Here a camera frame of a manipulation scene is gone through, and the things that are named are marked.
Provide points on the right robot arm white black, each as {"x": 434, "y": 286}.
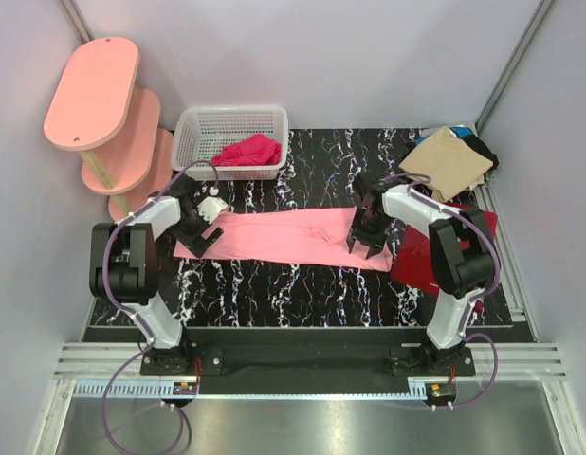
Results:
{"x": 396, "y": 197}

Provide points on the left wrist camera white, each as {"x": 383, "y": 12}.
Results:
{"x": 211, "y": 207}

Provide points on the black folded garment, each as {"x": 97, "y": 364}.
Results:
{"x": 478, "y": 146}

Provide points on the magenta t shirt in basket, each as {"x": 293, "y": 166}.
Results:
{"x": 257, "y": 150}

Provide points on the pink three tier shelf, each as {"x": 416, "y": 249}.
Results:
{"x": 100, "y": 113}

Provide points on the aluminium frame rail front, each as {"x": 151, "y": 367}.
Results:
{"x": 113, "y": 369}

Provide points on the blue folded garment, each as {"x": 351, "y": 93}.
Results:
{"x": 459, "y": 131}

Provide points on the beige folded t shirt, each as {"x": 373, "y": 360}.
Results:
{"x": 449, "y": 163}

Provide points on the red plastic folding board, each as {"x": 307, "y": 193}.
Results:
{"x": 414, "y": 260}

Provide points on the corner aluminium post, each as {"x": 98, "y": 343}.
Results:
{"x": 527, "y": 38}
{"x": 75, "y": 19}

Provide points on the right corner aluminium post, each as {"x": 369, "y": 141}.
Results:
{"x": 527, "y": 38}

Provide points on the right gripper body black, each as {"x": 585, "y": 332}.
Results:
{"x": 370, "y": 229}

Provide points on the light pink t shirt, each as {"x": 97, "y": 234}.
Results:
{"x": 303, "y": 236}

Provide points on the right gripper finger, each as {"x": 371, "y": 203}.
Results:
{"x": 373, "y": 251}
{"x": 351, "y": 244}

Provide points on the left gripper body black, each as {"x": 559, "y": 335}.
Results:
{"x": 191, "y": 228}

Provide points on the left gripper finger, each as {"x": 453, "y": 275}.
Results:
{"x": 213, "y": 235}
{"x": 200, "y": 247}

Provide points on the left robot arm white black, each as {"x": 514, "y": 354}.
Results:
{"x": 124, "y": 263}

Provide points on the left corner aluminium post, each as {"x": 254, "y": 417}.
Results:
{"x": 75, "y": 19}

